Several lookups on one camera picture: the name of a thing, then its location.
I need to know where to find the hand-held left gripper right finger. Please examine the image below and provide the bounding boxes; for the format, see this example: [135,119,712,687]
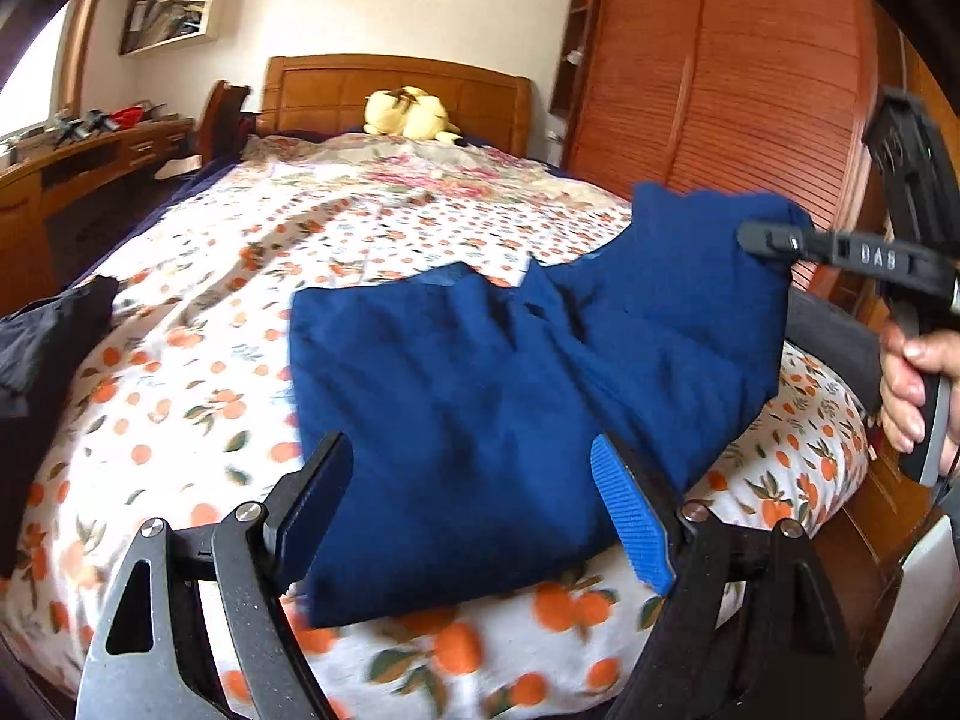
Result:
[590,431,860,720]

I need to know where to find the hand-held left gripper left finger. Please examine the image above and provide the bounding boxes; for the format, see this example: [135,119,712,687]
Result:
[75,431,355,720]

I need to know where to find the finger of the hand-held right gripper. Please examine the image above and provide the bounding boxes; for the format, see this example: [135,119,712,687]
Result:
[737,219,835,265]

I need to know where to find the blue suit jacket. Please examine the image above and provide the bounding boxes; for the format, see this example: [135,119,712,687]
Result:
[289,181,815,627]

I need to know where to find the person's right hand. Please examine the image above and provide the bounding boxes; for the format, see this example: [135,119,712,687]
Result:
[877,317,960,458]

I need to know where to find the grey cloth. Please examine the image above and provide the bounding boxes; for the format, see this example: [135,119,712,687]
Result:
[780,289,890,417]

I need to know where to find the orange print bedsheet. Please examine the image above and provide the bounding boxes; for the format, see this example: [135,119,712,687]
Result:
[0,142,875,720]

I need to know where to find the wooden slatted wardrobe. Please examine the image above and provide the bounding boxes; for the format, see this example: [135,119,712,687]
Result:
[562,0,901,293]

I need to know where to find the white box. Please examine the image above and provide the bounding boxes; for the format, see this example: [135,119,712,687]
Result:
[874,510,960,720]

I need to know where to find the wooden open side shelf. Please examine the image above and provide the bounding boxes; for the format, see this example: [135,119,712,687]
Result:
[550,0,601,117]

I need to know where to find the black cloth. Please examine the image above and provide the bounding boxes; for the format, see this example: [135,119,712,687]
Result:
[0,275,121,578]

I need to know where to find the pink floral blanket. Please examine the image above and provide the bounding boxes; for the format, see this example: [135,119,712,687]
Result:
[240,131,623,211]

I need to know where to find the wooden chair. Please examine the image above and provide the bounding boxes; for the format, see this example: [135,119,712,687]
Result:
[196,80,256,166]

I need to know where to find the yellow plush toy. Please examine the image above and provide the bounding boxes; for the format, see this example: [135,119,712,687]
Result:
[364,86,462,145]

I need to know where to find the wooden headboard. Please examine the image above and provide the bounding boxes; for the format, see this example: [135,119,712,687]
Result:
[261,54,533,158]

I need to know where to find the wooden desk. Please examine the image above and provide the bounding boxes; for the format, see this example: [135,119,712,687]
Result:
[0,116,196,316]

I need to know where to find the row of books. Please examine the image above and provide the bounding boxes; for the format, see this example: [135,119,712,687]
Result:
[120,0,207,53]

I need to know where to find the window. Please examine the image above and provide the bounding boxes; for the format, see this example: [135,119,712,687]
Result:
[0,4,80,145]

